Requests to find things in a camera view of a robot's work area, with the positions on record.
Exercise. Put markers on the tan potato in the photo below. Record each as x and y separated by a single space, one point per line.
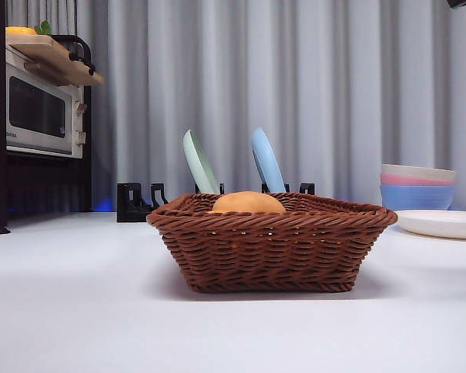
248 203

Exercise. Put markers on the brown woven wicker basket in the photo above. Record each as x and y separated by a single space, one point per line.
264 256

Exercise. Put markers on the pale green plate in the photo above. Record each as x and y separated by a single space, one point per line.
198 163

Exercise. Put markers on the light blue plate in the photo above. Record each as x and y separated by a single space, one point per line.
266 159

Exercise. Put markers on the black dish rack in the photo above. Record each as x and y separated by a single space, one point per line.
130 211

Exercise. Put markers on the grey pleated curtain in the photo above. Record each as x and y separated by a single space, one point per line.
159 77

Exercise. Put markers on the pink bowl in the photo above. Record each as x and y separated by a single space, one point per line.
411 180

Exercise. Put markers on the white bowl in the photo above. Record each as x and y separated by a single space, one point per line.
419 171

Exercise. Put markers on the black curved metal bar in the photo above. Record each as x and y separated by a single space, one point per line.
86 50

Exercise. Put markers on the white oval plate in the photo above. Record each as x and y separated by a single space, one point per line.
439 223

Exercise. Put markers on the wooden cutting board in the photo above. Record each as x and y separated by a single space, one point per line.
62 66

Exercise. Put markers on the white toaster oven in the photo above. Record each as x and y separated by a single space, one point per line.
39 109

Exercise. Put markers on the green leafy sprig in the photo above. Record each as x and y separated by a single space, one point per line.
44 27

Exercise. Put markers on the yellow food item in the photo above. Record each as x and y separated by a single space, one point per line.
21 30

